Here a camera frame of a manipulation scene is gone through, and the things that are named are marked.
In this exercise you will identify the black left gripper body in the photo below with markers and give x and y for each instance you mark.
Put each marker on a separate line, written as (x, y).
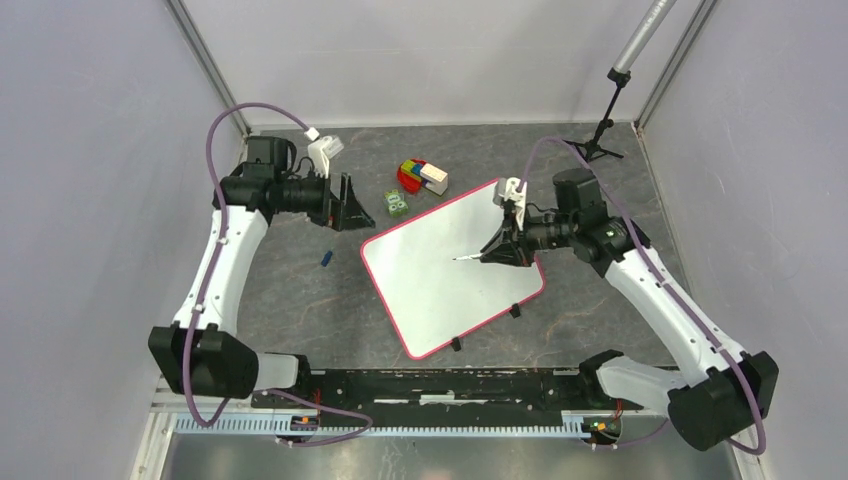
(332, 211)

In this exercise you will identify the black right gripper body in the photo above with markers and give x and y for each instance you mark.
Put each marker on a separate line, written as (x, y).
(526, 241)

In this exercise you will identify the blue white marker pen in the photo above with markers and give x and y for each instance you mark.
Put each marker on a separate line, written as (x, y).
(470, 257)

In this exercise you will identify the blue marker cap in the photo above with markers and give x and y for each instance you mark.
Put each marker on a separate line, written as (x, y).
(326, 259)

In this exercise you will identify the white board with pink rim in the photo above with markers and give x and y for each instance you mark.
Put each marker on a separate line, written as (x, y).
(430, 298)

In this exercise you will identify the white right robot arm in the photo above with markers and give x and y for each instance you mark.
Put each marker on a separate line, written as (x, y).
(718, 392)

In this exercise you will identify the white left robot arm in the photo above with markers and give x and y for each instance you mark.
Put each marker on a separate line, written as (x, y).
(199, 353)

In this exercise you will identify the green frog toy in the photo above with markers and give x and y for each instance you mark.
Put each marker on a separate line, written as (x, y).
(396, 204)

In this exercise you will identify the colourful toy block stack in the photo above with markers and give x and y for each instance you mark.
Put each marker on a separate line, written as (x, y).
(415, 175)

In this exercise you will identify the black tripod stand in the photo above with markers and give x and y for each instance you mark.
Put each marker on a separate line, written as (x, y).
(620, 75)

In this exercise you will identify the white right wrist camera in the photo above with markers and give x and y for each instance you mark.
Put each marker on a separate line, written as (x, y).
(510, 196)

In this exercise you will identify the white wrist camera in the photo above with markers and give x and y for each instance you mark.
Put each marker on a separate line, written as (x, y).
(510, 196)
(322, 149)

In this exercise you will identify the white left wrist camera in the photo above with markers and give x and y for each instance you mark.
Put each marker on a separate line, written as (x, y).
(322, 149)

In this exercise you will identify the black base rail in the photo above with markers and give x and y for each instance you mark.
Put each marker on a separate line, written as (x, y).
(456, 398)

